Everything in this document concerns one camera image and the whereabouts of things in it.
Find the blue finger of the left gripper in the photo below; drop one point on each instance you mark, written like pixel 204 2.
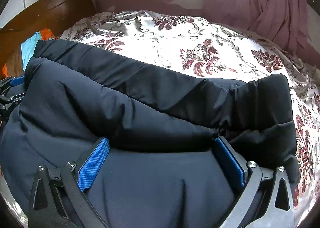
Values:
pixel 17 81

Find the orange blue brown pillow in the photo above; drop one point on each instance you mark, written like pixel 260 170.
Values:
pixel 27 50

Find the floral white bed quilt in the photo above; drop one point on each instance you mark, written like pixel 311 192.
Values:
pixel 197 48

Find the dark navy padded jacket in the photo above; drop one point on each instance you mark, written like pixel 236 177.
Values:
pixel 161 125

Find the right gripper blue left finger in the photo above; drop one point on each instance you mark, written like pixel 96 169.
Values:
pixel 90 162

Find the pink tied curtain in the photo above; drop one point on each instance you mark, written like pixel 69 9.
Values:
pixel 284 22

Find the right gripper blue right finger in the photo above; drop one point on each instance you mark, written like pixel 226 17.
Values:
pixel 232 164

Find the brown wooden headboard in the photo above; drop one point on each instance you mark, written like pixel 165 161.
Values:
pixel 55 15

